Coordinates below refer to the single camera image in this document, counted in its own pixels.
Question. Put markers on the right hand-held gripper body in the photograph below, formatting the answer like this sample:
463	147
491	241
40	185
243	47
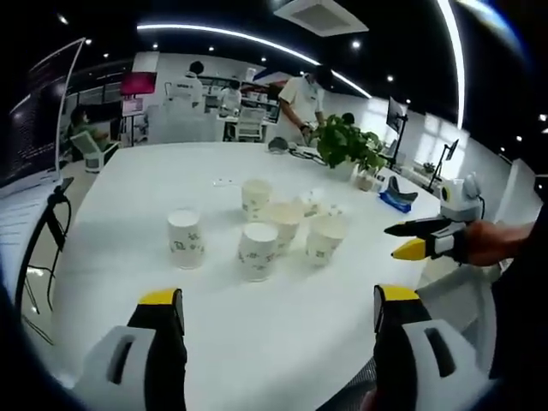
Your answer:
460	201

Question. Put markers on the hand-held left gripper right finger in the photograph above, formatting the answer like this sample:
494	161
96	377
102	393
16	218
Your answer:
411	368

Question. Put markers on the person's dark clothing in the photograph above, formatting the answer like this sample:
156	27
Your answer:
520	308

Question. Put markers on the white office chair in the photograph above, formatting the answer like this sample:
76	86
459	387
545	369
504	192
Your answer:
92	150

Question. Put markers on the crumpled clear plastic wrap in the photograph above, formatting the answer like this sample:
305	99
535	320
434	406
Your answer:
319	204

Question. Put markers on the blue tissue pack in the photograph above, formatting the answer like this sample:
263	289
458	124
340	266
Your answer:
398	199

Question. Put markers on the person's right hand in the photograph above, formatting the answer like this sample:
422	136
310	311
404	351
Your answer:
496	244

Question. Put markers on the large computer monitor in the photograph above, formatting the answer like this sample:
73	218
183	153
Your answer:
38	120

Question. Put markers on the pink wall screen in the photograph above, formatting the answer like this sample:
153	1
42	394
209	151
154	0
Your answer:
138	83

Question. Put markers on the black round headset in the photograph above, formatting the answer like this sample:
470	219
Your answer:
278	144

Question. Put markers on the black monitor on stand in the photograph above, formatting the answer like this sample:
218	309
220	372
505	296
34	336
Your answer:
396	114

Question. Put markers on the white table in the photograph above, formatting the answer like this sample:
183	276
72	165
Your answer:
274	325

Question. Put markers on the green potted plant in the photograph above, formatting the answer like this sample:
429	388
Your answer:
349	143

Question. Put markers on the white printed paper cup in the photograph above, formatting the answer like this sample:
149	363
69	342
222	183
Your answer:
256	199
287	227
186	240
257	254
323	244

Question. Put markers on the ceiling air vent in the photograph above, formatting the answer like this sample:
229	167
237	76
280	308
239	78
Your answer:
321	15

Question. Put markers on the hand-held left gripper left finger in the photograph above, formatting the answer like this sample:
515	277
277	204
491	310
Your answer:
128	368

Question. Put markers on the small clear jar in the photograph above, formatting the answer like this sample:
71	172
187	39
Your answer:
365	180

